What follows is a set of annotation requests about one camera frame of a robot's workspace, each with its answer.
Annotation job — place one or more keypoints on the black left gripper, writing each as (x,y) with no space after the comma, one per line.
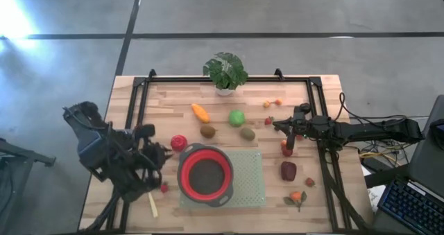
(152,155)

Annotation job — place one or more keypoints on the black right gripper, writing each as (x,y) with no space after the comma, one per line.
(302,125)

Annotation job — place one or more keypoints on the small orange fruit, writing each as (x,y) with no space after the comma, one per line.
(283,143)

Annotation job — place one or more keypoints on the red strawberry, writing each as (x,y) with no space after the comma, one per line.
(164,188)
(268,120)
(309,182)

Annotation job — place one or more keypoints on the twin orange yellow fruit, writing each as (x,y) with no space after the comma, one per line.
(266,104)

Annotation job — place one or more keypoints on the brown kiwi fruit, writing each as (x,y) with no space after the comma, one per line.
(207,131)
(247,133)

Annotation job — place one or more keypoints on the green apple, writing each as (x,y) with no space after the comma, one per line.
(237,118)

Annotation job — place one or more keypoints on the orange mango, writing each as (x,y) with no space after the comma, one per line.
(200,113)

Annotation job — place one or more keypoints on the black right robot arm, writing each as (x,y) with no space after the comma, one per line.
(364,129)

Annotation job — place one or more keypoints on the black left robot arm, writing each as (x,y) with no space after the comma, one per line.
(92,143)

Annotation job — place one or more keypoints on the red plum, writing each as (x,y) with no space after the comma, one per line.
(287,152)

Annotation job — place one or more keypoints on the red grey collapsible colander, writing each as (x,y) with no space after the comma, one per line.
(185,165)

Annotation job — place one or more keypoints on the dark red bell pepper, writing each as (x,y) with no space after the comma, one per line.
(288,171)

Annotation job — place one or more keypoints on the green perforated metal rack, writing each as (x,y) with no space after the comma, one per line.
(248,176)

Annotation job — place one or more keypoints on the tangerine with green leaves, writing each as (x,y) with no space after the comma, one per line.
(296,196)

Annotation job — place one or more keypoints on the green plant in white pot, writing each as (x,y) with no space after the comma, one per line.
(225,70)

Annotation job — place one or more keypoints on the black power brick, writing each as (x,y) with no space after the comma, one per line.
(373,164)

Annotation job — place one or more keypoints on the white paper sheet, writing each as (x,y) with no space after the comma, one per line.
(376,196)

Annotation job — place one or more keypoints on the grey side desk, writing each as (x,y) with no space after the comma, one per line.
(17,158)

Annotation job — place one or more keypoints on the laptop with backlit keyboard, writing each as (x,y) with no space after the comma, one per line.
(416,193)

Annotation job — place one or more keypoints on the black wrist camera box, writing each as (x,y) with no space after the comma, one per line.
(144,130)

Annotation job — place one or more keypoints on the black aluminium table frame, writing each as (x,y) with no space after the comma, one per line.
(173,79)

